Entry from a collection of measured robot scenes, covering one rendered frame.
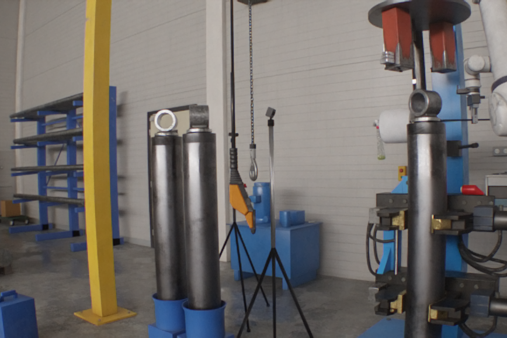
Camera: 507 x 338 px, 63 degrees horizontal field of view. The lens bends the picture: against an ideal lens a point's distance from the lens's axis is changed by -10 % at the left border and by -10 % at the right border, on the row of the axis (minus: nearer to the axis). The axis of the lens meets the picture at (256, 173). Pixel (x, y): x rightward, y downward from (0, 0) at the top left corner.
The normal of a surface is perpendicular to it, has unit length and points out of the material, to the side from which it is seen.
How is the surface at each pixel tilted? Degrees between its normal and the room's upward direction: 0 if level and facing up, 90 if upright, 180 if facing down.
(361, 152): 90
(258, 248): 90
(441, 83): 90
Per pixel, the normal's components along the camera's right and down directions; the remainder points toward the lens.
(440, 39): -0.88, 0.03
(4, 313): 0.88, -0.01
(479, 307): -0.63, 0.03
